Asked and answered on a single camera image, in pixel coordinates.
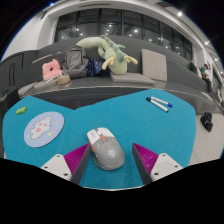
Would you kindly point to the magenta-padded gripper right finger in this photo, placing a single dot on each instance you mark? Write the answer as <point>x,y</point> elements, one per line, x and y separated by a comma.
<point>166,165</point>

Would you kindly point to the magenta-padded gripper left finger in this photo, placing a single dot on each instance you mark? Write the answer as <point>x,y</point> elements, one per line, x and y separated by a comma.
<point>56,165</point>

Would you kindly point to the grey and orange computer mouse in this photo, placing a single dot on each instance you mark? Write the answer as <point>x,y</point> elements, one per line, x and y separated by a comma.
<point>107,151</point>

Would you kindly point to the round cloud-print mouse pad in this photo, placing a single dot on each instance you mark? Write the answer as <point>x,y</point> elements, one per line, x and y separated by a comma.
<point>41,128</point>

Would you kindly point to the black bag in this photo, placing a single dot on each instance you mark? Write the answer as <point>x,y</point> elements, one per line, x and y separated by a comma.
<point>206,121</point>

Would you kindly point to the blue-capped white marker pen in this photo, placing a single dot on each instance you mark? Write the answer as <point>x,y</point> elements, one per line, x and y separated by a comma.
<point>161,101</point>

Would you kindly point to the green eraser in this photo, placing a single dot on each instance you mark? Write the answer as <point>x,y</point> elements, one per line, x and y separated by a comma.
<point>21,110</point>

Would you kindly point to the flat grey seat cushion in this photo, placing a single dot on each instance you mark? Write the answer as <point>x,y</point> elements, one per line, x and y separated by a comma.
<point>28,89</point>
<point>132,78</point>

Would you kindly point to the black suitcase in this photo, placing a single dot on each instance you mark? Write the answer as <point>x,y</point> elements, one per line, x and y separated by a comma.
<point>8,100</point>

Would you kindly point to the round grey seat cushion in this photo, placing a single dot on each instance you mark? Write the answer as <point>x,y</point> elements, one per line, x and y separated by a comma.
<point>45,84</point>

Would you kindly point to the small tan pouch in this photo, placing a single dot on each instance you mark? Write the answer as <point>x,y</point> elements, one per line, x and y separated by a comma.
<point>64,80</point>

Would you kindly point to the person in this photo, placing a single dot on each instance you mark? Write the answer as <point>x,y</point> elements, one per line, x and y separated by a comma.
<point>221,95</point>
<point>193,67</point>
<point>206,75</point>

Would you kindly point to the pink plush cushion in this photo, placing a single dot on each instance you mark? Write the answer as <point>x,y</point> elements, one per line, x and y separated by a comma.
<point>50,70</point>

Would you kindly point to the upright grey seat cushion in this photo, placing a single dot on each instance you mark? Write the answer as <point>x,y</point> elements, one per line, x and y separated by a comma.
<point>154,65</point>

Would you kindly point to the dark blue star-print bag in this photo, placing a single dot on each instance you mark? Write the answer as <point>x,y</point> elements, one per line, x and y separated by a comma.
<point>94,67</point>

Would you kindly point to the grey backpack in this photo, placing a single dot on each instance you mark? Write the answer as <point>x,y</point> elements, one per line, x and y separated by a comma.
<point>75,61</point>

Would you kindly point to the green plush dragon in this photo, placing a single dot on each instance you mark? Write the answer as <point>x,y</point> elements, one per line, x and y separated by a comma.
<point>116,61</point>

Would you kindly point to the round ceiling lights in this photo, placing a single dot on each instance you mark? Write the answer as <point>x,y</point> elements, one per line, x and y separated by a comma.
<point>180,13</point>

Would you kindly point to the dark glass window wall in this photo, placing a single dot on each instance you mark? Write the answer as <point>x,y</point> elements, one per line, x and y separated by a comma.
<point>123,26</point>

